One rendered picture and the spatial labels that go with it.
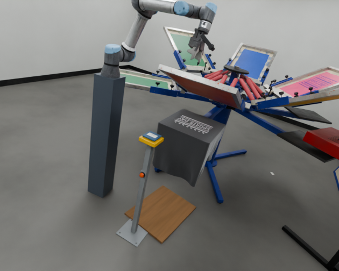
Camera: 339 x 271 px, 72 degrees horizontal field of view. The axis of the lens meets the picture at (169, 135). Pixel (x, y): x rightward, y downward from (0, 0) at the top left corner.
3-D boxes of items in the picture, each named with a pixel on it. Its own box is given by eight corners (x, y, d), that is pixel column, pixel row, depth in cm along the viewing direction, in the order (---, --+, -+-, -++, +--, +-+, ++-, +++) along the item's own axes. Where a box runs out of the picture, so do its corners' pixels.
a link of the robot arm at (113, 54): (100, 61, 180) (101, 42, 174) (113, 60, 191) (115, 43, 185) (110, 65, 175) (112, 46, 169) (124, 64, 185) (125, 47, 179)
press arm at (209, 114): (189, 138, 192) (190, 132, 189) (182, 136, 194) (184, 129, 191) (226, 105, 295) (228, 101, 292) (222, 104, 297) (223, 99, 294)
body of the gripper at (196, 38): (191, 49, 151) (197, 30, 148) (203, 52, 148) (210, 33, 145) (187, 45, 143) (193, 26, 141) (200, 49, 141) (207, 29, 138)
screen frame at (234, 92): (235, 94, 148) (238, 88, 148) (157, 69, 167) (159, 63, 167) (242, 110, 222) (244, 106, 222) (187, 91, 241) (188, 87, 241)
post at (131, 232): (136, 247, 191) (157, 149, 148) (115, 233, 199) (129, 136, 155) (150, 229, 210) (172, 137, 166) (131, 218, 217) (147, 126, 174)
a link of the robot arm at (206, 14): (207, 6, 146) (220, 8, 142) (202, 24, 148) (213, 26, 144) (203, 0, 139) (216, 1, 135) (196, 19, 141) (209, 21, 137)
